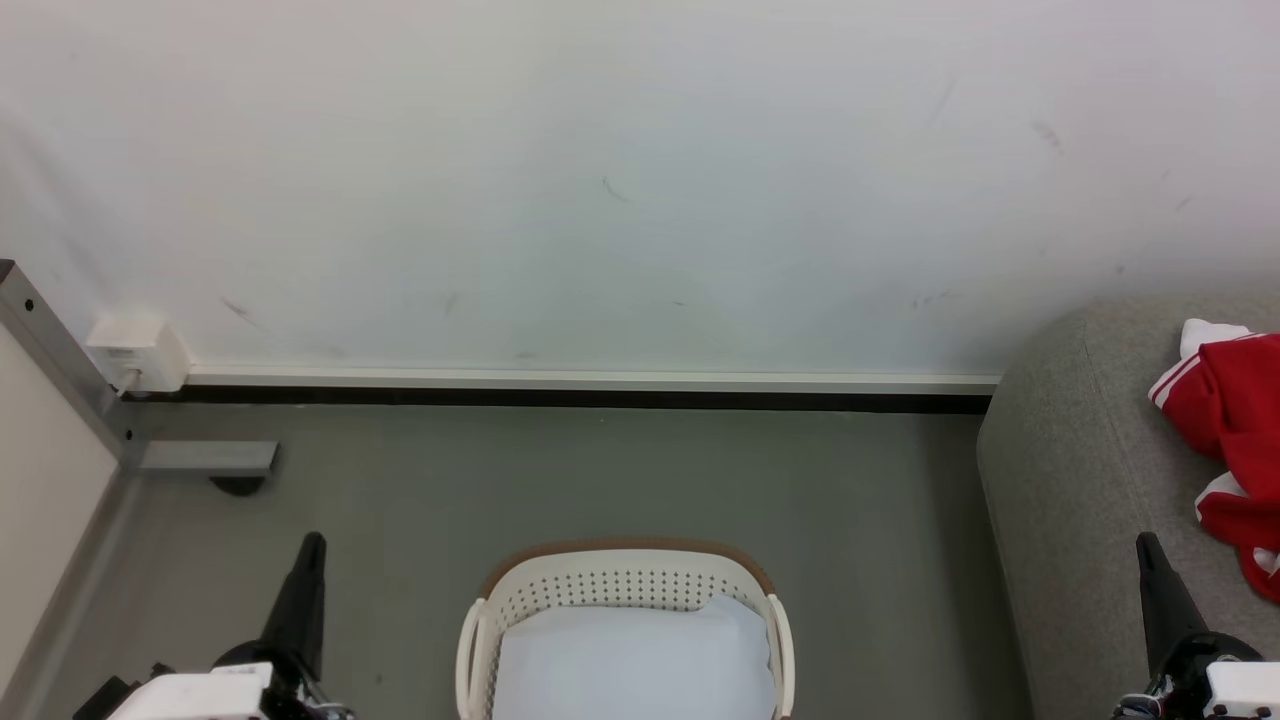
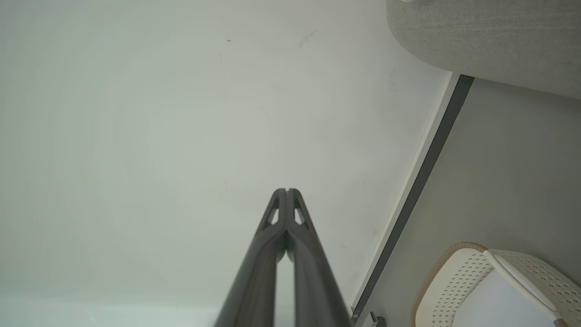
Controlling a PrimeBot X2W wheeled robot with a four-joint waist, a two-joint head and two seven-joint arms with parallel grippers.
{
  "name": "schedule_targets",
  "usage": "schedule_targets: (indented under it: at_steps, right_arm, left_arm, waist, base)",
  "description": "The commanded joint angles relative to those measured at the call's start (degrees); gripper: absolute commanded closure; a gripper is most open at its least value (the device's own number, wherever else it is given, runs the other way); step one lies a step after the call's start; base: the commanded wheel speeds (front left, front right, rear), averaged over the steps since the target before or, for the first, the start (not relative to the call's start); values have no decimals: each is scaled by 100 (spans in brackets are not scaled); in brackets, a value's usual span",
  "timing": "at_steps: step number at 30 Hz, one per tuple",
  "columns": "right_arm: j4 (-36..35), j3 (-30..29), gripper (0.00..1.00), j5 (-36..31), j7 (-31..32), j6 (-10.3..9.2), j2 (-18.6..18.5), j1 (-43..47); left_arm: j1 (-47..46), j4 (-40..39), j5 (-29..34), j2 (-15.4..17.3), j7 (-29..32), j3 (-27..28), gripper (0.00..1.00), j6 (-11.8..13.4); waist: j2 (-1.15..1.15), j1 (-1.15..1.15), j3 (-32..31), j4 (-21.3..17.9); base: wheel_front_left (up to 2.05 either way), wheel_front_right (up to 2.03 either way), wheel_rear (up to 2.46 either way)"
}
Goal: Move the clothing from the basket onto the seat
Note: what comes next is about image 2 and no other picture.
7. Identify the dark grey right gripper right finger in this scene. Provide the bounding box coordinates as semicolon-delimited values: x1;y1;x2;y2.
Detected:
287;188;353;327

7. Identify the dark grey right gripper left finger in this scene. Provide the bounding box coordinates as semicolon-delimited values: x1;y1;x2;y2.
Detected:
213;188;287;327

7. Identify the white perforated laundry basket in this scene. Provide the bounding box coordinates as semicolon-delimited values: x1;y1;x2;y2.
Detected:
411;242;581;327

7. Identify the grey metal table leg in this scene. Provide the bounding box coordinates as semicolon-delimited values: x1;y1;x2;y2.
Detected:
352;309;386;327

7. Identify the white black skirting board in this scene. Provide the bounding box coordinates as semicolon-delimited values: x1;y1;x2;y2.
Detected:
350;72;475;325

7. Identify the pale blue cloth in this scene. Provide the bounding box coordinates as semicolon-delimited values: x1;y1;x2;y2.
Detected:
452;270;558;327

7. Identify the grey fabric sofa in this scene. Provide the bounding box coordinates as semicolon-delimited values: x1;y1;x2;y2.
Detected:
386;0;581;100

